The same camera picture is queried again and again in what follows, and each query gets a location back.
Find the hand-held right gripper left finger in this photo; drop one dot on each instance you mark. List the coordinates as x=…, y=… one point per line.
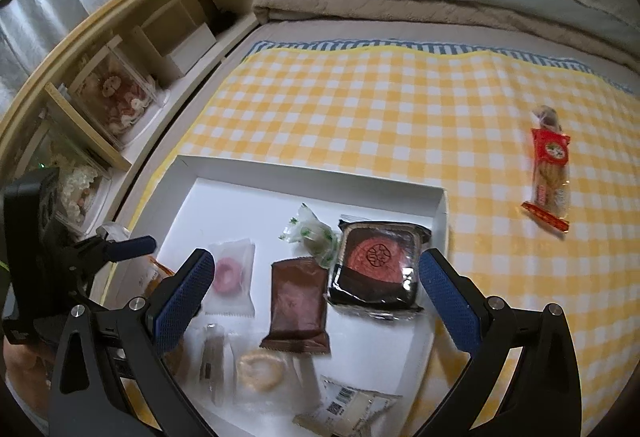
x=182, y=302

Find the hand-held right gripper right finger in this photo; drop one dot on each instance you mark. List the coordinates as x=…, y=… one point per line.
x=450, y=302

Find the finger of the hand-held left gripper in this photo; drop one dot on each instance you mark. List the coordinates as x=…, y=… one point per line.
x=135, y=247

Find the long orange-label cookie packet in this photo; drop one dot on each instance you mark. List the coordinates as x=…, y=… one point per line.
x=156, y=277

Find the pink donut clear packet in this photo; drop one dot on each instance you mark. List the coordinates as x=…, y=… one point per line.
x=230, y=274

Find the small clear stick packet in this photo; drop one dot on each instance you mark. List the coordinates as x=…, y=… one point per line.
x=212, y=357

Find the black tray red mooncake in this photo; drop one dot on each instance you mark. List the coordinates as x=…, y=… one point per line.
x=375, y=262

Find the white cardboard box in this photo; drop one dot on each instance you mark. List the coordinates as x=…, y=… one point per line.
x=240, y=202

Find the brown foil snack packet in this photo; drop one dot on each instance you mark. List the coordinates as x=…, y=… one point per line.
x=297, y=307

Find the green white candy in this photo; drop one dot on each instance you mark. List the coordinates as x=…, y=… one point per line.
x=312, y=234

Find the brown mooncake white-backed packet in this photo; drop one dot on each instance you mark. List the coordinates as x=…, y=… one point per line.
x=345, y=409

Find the person's left forearm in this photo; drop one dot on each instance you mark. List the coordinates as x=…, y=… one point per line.
x=20, y=372

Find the clear box with white toy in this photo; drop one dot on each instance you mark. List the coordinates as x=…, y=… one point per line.
x=80, y=189

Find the clear box with plush toy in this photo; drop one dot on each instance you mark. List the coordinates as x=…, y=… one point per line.
x=112, y=92

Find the red-label cookie packet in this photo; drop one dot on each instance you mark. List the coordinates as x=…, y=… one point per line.
x=550, y=172

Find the yellow checked cloth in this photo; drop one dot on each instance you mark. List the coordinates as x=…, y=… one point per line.
x=375, y=117

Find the white shelf box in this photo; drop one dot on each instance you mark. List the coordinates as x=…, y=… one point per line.
x=187, y=49

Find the small brown wrapped snack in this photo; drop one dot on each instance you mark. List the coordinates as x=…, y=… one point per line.
x=546, y=114

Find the small wooden box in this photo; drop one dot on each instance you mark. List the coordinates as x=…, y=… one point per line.
x=165, y=17

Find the beige folded blanket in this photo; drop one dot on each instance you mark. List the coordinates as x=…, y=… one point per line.
x=400, y=9

